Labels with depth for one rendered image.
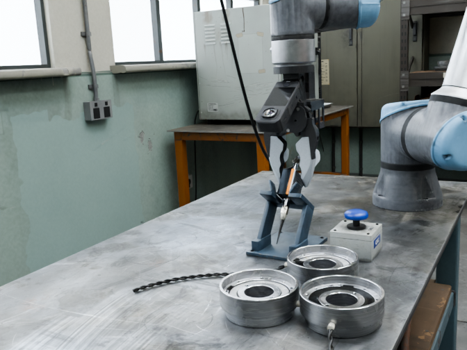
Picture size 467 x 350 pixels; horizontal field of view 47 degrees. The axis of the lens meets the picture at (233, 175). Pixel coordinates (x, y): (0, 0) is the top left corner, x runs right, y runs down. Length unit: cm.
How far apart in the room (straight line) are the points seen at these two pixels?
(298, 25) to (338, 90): 374
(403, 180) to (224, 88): 205
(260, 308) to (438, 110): 58
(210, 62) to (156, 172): 70
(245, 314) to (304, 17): 50
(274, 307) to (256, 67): 243
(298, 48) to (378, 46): 364
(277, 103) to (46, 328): 49
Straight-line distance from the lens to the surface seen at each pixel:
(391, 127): 120
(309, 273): 78
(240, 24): 308
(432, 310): 136
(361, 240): 91
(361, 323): 67
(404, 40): 415
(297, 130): 94
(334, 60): 466
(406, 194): 121
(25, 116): 244
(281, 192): 95
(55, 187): 256
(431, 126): 110
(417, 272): 89
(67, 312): 81
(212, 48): 317
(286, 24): 93
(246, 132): 280
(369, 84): 459
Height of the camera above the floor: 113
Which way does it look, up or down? 12 degrees down
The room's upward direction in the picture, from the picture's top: 3 degrees counter-clockwise
